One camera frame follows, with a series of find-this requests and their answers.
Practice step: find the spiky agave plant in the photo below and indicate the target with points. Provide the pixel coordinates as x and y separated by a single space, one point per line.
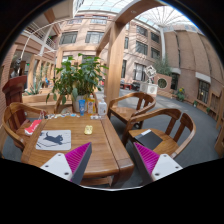
36 88

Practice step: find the grey cat-print mouse pad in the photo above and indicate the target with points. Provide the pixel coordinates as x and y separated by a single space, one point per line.
50 141

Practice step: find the yellow flowering potted plant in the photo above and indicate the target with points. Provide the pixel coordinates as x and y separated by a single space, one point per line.
180 95

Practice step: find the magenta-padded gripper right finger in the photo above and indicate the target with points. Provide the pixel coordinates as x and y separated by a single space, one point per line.
165 165

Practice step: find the red paper bag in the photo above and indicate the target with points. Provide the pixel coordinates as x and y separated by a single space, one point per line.
32 126

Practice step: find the leafy plant in white pot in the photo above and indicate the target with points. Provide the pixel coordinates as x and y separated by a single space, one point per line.
78 78

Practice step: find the yellow bottle with orange cap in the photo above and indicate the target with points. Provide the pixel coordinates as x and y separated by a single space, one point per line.
91 106

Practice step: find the wooden armchair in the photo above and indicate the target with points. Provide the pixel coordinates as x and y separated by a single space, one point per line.
125 112
170 144
11 128
60 103

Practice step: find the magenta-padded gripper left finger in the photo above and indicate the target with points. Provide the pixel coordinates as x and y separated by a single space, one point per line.
55 165

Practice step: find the dark red wooden pedestal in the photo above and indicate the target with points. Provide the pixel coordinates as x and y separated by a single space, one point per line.
14 91

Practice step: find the clear plastic packet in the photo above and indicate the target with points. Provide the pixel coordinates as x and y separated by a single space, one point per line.
95 117

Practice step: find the black notebook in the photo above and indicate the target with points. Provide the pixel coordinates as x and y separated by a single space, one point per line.
149 139

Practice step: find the blue squeeze tube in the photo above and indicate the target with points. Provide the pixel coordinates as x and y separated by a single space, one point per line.
82 107

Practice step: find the white sculpture on square base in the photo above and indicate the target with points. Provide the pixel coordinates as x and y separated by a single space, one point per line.
149 89

